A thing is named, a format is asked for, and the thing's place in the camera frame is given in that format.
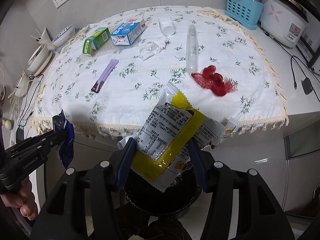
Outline white rice cooker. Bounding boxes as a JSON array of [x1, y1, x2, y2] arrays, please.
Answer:
[[259, 0, 309, 48]]

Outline blue white porcelain bowl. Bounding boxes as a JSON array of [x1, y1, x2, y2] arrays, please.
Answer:
[[52, 24, 75, 48]]

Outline green carton box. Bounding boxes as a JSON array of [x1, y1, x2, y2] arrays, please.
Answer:
[[82, 27, 110, 55]]

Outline red mesh net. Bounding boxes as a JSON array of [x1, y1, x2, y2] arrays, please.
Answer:
[[191, 65, 237, 96]]

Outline white funnel holder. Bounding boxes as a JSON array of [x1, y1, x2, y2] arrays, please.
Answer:
[[31, 27, 54, 51]]

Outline purple snack stick wrapper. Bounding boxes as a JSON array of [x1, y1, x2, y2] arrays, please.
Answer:
[[91, 59, 119, 93]]

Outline black cable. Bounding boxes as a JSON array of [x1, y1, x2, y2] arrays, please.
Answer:
[[260, 22, 320, 91]]

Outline person's left hand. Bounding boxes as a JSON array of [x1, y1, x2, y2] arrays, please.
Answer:
[[1, 177, 38, 220]]

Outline toaster oven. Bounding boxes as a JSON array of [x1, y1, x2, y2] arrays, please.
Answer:
[[296, 10, 320, 75]]

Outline black power adapter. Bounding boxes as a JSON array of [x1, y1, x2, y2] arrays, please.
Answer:
[[302, 77, 313, 95]]

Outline blue foil wrapper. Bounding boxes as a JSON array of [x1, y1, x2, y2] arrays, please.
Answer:
[[53, 110, 75, 169]]

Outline blue milk carton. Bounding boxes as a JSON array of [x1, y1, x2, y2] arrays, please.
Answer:
[[110, 18, 146, 46]]

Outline yellow white snack bag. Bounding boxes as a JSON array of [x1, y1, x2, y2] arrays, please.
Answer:
[[131, 82, 239, 192]]

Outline crumpled white tissue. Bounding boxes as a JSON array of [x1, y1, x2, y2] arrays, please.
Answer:
[[139, 36, 170, 61]]

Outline clear plastic tube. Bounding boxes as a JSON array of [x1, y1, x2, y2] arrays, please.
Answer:
[[186, 24, 199, 74]]

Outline blue utensil basket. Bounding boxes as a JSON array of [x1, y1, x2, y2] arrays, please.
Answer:
[[225, 0, 264, 30]]

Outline floral white tablecloth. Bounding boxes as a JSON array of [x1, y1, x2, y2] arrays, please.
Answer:
[[31, 6, 289, 136]]

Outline white stacked bowls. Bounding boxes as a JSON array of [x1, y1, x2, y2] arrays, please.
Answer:
[[26, 44, 55, 76]]

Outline white plastic cup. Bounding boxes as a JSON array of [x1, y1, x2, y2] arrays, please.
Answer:
[[158, 17, 175, 36]]

